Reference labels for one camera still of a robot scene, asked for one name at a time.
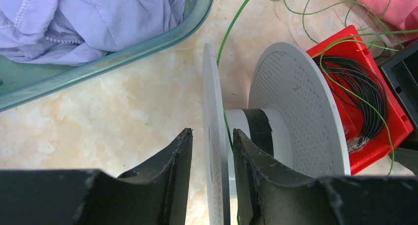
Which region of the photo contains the black plastic bin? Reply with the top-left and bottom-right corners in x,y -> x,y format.
379,40 -> 418,130

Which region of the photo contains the grey plastic cable spool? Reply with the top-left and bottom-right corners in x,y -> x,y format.
203,42 -> 351,225

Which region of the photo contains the teal plastic basin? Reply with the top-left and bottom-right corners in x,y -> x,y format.
0,0 -> 213,111

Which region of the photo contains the red plastic bin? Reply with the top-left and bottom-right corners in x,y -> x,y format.
308,25 -> 413,174

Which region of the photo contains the thin green cable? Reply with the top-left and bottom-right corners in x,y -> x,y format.
216,0 -> 418,225

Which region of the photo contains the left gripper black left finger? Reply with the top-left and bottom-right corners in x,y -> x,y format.
0,128 -> 193,225

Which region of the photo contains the black cable coil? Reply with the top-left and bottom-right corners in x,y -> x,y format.
313,56 -> 389,152

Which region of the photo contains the purple cloth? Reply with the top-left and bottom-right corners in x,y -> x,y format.
0,0 -> 185,66

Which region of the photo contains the pink patterned cloth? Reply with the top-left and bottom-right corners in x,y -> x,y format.
357,0 -> 418,31

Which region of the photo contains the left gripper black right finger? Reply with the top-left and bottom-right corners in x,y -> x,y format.
233,129 -> 418,225

